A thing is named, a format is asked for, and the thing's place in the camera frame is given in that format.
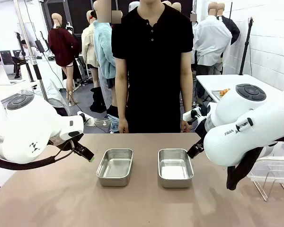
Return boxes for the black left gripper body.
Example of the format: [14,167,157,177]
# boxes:
[58,133,85,151]

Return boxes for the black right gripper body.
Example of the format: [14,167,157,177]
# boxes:
[194,115,208,143]

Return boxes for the clear plastic container lid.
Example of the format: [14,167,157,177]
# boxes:
[247,156,284,183]

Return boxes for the person's left forearm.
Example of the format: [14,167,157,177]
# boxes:
[180,52,194,121]

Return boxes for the person's right forearm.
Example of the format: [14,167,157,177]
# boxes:
[115,58,130,119]

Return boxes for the person's left hand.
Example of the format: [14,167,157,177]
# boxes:
[181,120,192,134]

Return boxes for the person's right hand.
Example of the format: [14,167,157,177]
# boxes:
[118,117,130,134]

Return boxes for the stainless steel rectangular container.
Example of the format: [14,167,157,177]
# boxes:
[96,148,134,187]
[157,148,195,189]

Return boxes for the black boots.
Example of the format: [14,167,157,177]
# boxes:
[89,86,107,114]

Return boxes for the white side table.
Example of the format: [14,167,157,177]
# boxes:
[195,74,281,109]

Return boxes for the person in black shirt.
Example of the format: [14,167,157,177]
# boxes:
[111,0,195,134]

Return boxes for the metal light stand pole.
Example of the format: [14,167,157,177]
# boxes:
[14,0,50,103]

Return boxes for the white desk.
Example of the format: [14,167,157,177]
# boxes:
[0,79,38,100]

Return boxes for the mannequin in white shirt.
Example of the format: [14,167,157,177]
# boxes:
[193,1,232,71]

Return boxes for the mannequin in light blue fleece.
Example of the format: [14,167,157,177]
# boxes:
[92,0,117,119]

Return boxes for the seated person in background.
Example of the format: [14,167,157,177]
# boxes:
[13,39,30,80]

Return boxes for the mannequin in dark red dress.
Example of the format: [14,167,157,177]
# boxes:
[48,13,80,106]

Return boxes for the black tripod stand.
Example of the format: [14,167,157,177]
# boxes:
[239,17,255,76]

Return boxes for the mannequin in beige jacket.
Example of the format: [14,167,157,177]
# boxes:
[81,10,100,88]

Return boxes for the mannequin in black jacket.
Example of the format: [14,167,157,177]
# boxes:
[216,2,241,74]

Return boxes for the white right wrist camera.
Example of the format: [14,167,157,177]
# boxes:
[182,106,202,122]

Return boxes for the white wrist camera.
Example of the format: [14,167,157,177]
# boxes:
[182,106,202,122]
[77,111,95,127]

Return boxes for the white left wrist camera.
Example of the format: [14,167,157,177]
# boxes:
[77,111,95,127]

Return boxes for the white floor cable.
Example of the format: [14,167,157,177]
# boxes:
[93,118,112,127]

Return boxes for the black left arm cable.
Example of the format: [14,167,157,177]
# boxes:
[0,140,75,171]

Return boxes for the black right arm cable sleeve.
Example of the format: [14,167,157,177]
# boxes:
[226,141,266,191]

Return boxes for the metal wire rack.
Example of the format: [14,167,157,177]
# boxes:
[248,170,284,202]

